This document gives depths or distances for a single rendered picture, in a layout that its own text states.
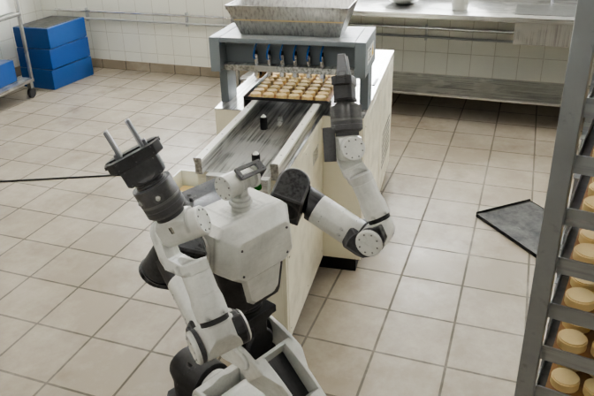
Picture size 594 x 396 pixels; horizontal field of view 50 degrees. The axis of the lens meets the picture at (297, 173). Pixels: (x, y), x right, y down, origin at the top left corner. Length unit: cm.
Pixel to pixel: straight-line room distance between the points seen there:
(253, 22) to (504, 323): 176
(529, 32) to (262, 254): 382
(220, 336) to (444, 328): 171
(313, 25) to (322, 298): 127
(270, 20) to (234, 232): 147
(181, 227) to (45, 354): 173
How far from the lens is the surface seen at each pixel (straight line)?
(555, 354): 123
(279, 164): 226
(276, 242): 171
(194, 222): 134
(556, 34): 519
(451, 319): 302
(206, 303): 138
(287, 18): 288
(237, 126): 268
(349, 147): 170
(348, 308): 303
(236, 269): 164
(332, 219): 180
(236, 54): 303
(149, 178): 133
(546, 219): 106
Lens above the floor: 181
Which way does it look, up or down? 25 degrees down
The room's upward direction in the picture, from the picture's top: 1 degrees counter-clockwise
